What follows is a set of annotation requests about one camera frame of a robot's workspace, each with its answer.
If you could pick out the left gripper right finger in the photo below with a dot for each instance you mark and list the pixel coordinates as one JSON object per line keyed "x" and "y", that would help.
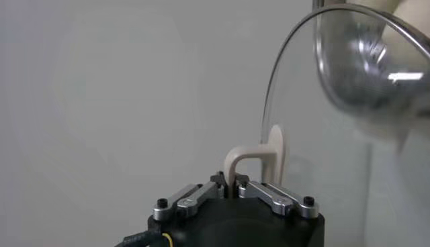
{"x": 279, "y": 201}

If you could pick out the stainless steel steamer basket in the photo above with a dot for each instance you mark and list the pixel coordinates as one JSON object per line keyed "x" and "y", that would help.
{"x": 363, "y": 67}

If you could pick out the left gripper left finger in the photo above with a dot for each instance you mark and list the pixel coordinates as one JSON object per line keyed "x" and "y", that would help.
{"x": 191, "y": 201}

